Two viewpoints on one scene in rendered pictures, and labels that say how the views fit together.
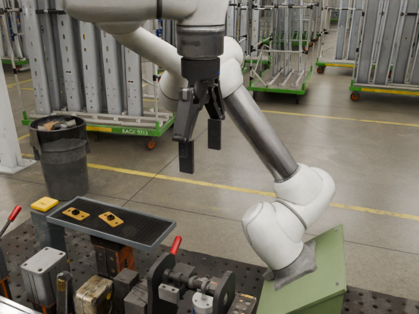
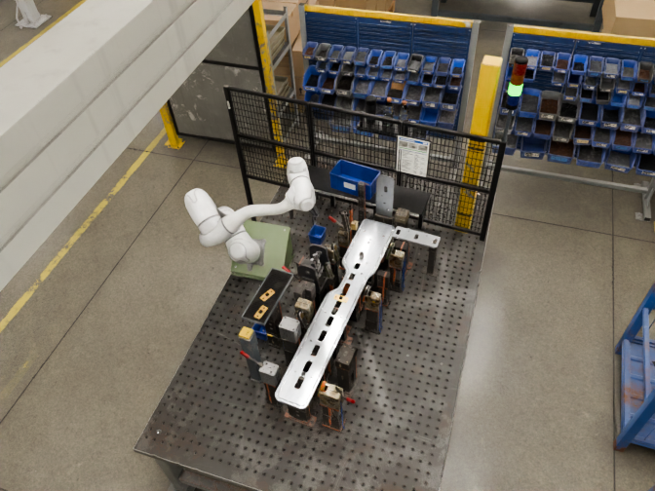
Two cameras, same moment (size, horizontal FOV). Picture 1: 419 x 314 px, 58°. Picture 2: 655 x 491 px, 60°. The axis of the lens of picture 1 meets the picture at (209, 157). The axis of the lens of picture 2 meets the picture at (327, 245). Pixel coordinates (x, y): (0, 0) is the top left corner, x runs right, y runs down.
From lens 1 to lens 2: 2.96 m
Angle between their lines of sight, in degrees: 72
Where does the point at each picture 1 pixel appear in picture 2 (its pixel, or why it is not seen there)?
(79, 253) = (198, 389)
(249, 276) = (237, 283)
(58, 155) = not seen: outside the picture
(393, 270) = (164, 239)
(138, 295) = (308, 286)
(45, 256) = (287, 323)
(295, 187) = not seen: hidden behind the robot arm
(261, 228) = (250, 248)
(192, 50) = not seen: hidden behind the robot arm
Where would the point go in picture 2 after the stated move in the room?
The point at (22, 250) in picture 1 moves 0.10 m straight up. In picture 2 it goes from (189, 432) to (184, 424)
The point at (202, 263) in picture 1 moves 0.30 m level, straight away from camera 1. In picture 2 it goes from (221, 309) to (174, 312)
